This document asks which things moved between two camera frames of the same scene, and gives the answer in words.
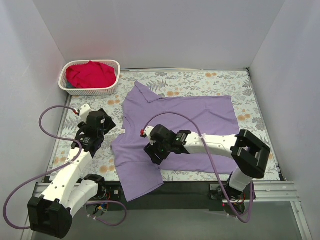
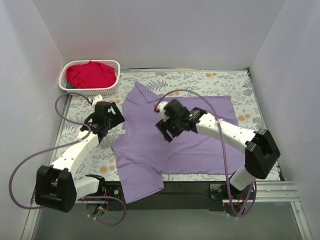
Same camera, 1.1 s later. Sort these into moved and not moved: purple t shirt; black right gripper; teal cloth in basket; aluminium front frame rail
Moved: black right gripper
Not moved: teal cloth in basket; purple t shirt; aluminium front frame rail
